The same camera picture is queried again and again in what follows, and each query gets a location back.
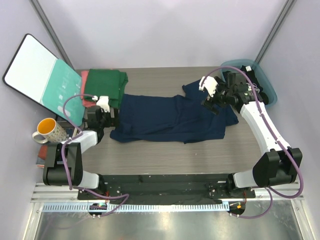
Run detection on right aluminium frame post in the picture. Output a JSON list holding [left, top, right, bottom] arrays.
[[255, 0, 297, 64]]

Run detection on navy blue t shirt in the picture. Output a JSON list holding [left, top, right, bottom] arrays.
[[110, 80, 239, 144]]

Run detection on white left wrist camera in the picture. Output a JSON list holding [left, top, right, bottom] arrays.
[[92, 95, 110, 113]]

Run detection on left aluminium frame post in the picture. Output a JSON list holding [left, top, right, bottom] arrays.
[[29, 0, 74, 70]]

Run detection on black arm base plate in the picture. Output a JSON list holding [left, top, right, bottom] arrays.
[[92, 173, 256, 205]]

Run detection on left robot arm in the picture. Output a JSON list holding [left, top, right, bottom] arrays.
[[42, 106, 119, 200]]

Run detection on aluminium frame post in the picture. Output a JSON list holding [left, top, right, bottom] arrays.
[[29, 0, 74, 70], [255, 0, 297, 64]]

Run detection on red small box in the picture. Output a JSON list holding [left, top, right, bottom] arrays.
[[37, 145, 48, 160]]

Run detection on stack of books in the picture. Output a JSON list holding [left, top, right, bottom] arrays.
[[36, 127, 77, 168]]

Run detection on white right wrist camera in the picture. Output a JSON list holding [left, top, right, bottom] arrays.
[[198, 76, 218, 98]]

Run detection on yellow inside floral mug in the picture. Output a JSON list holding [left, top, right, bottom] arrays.
[[31, 117, 68, 144]]

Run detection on white and teal board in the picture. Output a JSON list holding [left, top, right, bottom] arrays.
[[2, 33, 85, 126]]

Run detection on folded pink t shirt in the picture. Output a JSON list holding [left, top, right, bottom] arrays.
[[79, 70, 101, 109]]

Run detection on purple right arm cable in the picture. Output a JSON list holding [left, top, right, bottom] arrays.
[[201, 65, 305, 219]]

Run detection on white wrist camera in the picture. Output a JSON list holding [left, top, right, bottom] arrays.
[[92, 95, 110, 113], [198, 76, 218, 98]]

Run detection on folded green t shirt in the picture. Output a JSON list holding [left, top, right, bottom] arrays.
[[84, 69, 129, 109]]

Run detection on teal plastic bin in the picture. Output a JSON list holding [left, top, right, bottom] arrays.
[[219, 58, 278, 109]]

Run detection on black printed t shirt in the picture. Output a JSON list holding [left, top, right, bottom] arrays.
[[222, 65, 270, 105]]

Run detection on aluminium front rail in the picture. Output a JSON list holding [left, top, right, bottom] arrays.
[[31, 180, 305, 213]]

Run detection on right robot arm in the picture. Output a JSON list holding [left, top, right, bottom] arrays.
[[198, 69, 304, 198]]

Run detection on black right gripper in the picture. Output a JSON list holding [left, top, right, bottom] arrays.
[[201, 77, 234, 116]]

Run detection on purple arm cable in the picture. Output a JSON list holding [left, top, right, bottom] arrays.
[[62, 93, 130, 218], [201, 65, 305, 219]]

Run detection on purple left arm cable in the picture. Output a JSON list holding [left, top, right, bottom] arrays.
[[62, 93, 130, 218]]

